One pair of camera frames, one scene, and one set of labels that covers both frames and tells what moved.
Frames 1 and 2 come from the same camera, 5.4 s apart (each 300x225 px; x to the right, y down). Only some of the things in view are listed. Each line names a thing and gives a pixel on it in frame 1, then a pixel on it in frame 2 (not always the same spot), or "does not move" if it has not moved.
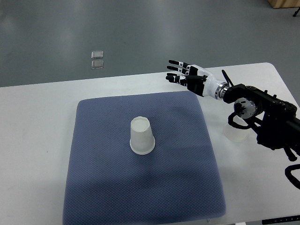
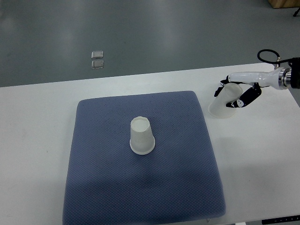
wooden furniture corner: (284, 3) does not move
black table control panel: (293, 218) does not move
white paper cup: (234, 134) to (230, 92)
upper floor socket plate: (97, 54) does not move
